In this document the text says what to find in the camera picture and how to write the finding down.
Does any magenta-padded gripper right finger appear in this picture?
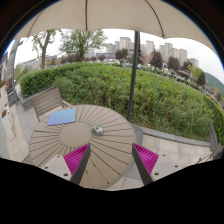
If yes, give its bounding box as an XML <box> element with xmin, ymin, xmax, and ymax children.
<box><xmin>132</xmin><ymin>143</ymin><xmax>184</xmax><ymax>186</ymax></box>

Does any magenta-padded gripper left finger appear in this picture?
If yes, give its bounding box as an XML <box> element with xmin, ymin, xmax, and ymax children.
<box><xmin>41</xmin><ymin>143</ymin><xmax>92</xmax><ymax>186</ymax></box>

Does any transparent computer mouse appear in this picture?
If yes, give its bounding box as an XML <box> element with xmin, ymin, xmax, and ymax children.
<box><xmin>91</xmin><ymin>124</ymin><xmax>105</xmax><ymax>136</ymax></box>

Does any blue mouse pad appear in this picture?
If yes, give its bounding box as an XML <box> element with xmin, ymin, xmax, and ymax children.
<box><xmin>46</xmin><ymin>108</ymin><xmax>77</xmax><ymax>127</ymax></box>

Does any green hedge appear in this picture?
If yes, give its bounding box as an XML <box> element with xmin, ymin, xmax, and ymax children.
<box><xmin>18</xmin><ymin>62</ymin><xmax>224</xmax><ymax>144</ymax></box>

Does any grey slatted outdoor chair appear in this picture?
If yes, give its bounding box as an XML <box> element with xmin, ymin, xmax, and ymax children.
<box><xmin>32</xmin><ymin>86</ymin><xmax>73</xmax><ymax>123</ymax></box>

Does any round leafy tree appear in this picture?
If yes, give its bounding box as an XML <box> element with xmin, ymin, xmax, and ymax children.
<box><xmin>59</xmin><ymin>29</ymin><xmax>108</xmax><ymax>63</ymax></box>

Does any group of apartment buildings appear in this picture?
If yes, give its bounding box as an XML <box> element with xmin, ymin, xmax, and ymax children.
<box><xmin>105</xmin><ymin>36</ymin><xmax>200</xmax><ymax>69</ymax></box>

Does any thin-trunked tree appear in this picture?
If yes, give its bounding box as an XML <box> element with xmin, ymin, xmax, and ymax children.
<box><xmin>31</xmin><ymin>29</ymin><xmax>58</xmax><ymax>70</ymax></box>

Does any beige patio umbrella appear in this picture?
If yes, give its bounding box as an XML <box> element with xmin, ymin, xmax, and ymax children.
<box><xmin>14</xmin><ymin>0</ymin><xmax>218</xmax><ymax>122</ymax></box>

